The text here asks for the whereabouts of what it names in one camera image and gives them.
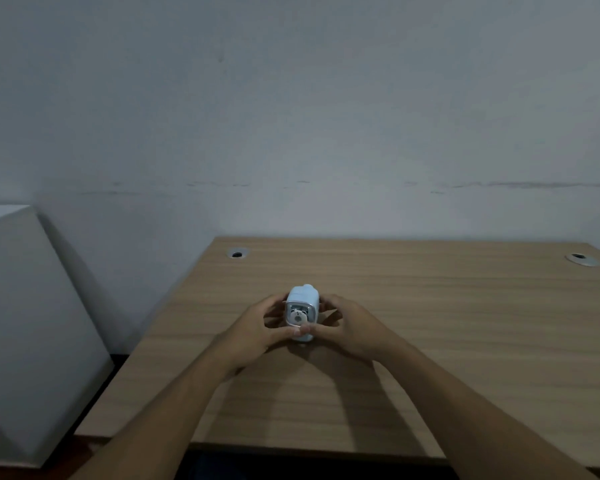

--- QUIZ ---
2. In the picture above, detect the person's right hand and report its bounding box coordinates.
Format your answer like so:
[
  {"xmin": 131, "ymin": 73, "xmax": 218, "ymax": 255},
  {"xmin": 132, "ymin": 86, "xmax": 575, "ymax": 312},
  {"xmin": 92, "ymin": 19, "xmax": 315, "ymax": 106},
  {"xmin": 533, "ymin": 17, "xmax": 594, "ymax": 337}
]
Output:
[{"xmin": 300, "ymin": 294, "xmax": 406, "ymax": 364}]

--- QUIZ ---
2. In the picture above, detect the person's left hand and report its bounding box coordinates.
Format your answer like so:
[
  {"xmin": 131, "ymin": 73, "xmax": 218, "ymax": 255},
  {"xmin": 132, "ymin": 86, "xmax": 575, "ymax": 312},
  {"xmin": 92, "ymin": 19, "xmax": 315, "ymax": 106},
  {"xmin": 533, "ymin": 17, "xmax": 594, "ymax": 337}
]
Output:
[{"xmin": 211, "ymin": 294, "xmax": 302, "ymax": 371}]

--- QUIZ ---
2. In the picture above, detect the light blue pencil sharpener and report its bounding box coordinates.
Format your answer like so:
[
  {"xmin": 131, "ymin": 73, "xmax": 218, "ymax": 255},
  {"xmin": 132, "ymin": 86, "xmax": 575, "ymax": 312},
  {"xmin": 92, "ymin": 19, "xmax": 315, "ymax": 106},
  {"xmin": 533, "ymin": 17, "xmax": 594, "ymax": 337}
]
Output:
[{"xmin": 284, "ymin": 284, "xmax": 321, "ymax": 343}]

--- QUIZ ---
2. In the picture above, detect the person's left forearm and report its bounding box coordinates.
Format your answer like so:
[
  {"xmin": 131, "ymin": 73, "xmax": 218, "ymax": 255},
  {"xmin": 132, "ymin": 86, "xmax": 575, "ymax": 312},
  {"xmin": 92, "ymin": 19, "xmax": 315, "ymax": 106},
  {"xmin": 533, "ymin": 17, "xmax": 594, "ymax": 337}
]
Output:
[{"xmin": 71, "ymin": 343, "xmax": 241, "ymax": 480}]

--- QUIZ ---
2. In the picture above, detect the person's right forearm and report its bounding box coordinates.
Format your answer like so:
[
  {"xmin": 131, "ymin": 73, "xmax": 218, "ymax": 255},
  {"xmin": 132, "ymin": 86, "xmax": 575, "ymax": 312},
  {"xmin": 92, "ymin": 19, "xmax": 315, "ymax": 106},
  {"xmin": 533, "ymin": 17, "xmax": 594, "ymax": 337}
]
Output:
[{"xmin": 375, "ymin": 340, "xmax": 598, "ymax": 480}]

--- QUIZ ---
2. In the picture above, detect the wooden desk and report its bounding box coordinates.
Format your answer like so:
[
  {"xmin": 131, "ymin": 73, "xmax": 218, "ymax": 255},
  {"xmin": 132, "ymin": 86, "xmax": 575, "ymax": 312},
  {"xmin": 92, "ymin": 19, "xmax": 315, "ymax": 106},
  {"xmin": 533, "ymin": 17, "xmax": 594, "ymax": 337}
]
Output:
[{"xmin": 75, "ymin": 237, "xmax": 600, "ymax": 469}]

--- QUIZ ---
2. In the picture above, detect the white cabinet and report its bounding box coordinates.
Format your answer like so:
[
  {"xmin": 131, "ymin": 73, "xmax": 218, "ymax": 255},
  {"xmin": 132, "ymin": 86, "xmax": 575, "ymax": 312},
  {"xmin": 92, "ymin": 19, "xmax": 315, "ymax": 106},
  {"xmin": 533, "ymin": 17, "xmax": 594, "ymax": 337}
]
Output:
[{"xmin": 0, "ymin": 205, "xmax": 115, "ymax": 468}]

